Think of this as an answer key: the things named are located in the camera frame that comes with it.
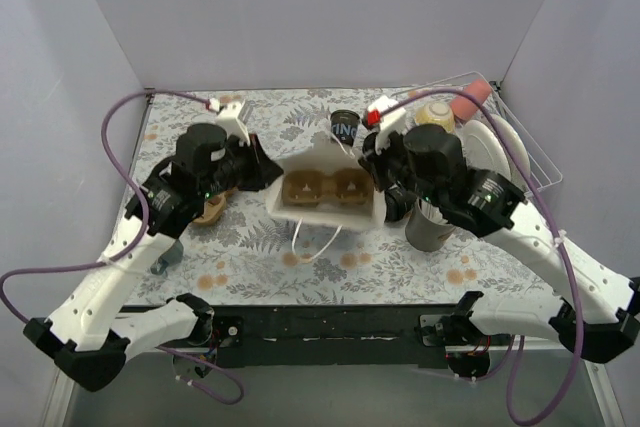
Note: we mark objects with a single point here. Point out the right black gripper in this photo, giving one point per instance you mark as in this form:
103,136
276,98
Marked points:
376,167

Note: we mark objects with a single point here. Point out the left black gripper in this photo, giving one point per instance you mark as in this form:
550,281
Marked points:
251,162

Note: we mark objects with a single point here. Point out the single brown cup carrier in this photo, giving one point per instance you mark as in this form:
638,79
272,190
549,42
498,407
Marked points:
309,188

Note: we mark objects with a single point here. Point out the black coffee cup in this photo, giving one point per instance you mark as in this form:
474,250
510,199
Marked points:
399,202
344,126

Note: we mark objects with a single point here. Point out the light blue paper bag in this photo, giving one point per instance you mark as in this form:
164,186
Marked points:
326,156

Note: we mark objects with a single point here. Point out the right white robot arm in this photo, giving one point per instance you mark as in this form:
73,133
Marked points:
592,311

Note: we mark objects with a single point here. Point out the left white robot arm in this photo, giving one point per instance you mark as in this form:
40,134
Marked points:
84,336

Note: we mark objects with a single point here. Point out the brown cardboard cup sleeves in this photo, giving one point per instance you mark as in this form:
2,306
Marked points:
213,210

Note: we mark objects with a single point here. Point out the yellow patterned bowl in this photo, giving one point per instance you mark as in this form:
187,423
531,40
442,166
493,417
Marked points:
437,113

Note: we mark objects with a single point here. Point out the grey cup with straws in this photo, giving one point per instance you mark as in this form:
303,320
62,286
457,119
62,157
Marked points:
427,230

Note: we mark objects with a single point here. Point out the pink plastic cup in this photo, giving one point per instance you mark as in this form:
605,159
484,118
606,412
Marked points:
465,107

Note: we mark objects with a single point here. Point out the front white plate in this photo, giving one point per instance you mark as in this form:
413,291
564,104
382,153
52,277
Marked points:
482,148

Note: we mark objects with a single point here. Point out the white paper cup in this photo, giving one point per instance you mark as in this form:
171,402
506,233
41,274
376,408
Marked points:
172,257

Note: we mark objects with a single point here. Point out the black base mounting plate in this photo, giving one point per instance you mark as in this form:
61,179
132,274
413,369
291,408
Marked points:
323,335

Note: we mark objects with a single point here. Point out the white wire dish rack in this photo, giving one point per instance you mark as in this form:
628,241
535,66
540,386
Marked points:
542,171

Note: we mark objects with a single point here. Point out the aluminium frame rail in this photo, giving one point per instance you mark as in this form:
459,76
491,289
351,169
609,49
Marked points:
148,394

